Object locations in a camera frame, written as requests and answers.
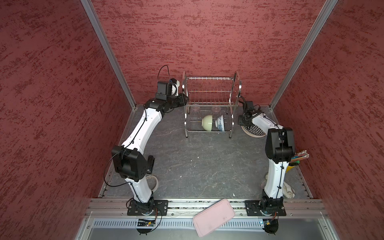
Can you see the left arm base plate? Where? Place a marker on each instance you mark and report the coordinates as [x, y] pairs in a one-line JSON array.
[[152, 208]]

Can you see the masking tape roll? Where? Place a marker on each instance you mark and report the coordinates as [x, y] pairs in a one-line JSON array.
[[154, 182]]

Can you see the black stapler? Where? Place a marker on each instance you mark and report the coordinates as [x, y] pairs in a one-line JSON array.
[[151, 161]]

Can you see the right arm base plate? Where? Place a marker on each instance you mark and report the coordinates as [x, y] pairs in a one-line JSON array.
[[264, 209]]

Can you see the aluminium corner post left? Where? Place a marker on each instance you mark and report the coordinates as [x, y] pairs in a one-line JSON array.
[[97, 26]]

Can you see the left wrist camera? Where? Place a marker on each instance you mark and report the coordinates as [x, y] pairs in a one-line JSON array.
[[175, 87]]

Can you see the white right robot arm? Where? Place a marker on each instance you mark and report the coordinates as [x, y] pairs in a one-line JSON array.
[[279, 149]]

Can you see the pale green bowl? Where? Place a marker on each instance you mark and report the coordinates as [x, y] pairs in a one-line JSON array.
[[207, 123]]

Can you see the blue white porcelain bowl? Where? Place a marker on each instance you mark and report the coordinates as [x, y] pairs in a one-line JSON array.
[[220, 123]]

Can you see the yellow pen cup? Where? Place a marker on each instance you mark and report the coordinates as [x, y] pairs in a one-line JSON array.
[[289, 167]]

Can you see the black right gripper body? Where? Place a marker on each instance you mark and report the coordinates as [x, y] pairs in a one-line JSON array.
[[243, 121]]

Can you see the coloured pens bundle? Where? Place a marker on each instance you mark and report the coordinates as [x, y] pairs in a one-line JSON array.
[[300, 156]]

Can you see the steel two-tier dish rack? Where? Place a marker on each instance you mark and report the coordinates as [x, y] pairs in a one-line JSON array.
[[211, 95]]

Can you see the pink tray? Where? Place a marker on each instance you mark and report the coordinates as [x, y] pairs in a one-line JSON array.
[[213, 217]]

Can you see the aluminium corner post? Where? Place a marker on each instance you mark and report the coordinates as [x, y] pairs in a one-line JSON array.
[[97, 26], [317, 26]]

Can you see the aluminium front rail frame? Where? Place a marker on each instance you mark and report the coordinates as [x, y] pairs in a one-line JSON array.
[[111, 213]]

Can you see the white patterned plate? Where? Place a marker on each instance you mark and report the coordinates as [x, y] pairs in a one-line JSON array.
[[254, 131]]

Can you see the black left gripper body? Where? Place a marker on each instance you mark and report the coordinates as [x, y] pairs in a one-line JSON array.
[[176, 101]]

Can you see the aluminium corner post right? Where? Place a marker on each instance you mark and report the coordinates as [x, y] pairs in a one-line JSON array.
[[317, 26]]

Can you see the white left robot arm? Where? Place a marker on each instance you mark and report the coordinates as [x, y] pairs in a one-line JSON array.
[[129, 160]]

